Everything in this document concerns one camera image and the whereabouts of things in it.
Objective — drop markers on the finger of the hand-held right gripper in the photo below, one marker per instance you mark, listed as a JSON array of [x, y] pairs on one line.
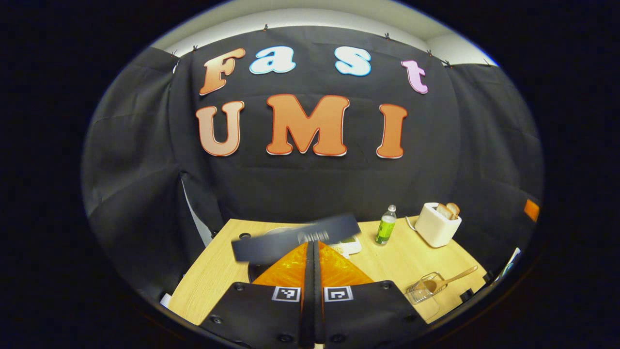
[[531, 210]]

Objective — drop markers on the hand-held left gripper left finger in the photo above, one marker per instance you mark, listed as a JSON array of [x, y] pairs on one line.
[[271, 315]]

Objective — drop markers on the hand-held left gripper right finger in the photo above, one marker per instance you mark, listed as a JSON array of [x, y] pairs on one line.
[[363, 315]]

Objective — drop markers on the black backdrop cloth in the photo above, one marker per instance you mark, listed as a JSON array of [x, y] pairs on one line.
[[315, 184]]

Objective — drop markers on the divided white grain dish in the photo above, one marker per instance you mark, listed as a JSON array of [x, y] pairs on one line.
[[352, 247]]

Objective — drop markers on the small black box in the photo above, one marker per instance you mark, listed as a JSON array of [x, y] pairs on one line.
[[467, 295]]

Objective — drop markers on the toast slice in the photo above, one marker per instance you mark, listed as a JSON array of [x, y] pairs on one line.
[[454, 209], [444, 212]]

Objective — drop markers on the white toaster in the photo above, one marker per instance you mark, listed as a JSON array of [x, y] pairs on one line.
[[433, 230]]

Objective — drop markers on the dark grey rice cooker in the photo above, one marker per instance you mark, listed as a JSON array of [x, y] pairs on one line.
[[286, 245]]

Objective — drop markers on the green drink bottle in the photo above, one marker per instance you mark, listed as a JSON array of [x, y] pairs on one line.
[[385, 230]]

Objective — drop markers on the wooden spoon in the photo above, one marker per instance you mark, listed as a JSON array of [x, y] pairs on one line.
[[450, 279]]

